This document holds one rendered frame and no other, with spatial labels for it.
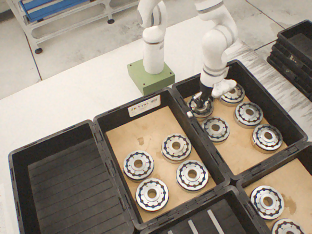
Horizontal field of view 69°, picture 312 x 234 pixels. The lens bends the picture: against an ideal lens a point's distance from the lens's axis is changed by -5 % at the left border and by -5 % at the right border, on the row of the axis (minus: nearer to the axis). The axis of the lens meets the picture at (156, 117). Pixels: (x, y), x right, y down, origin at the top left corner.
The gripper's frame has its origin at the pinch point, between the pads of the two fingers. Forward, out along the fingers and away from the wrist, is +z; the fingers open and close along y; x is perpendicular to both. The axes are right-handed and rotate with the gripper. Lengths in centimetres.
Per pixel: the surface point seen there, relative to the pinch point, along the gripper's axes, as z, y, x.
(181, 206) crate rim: -7.8, 31.0, 27.1
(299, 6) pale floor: 85, -221, -87
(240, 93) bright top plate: -0.7, -13.6, 4.3
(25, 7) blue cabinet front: 38, 44, -189
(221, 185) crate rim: -7.8, 18.4, 28.6
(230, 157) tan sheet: 2.2, 6.2, 21.4
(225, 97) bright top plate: -0.7, -7.3, 2.4
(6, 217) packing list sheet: 15, 87, -8
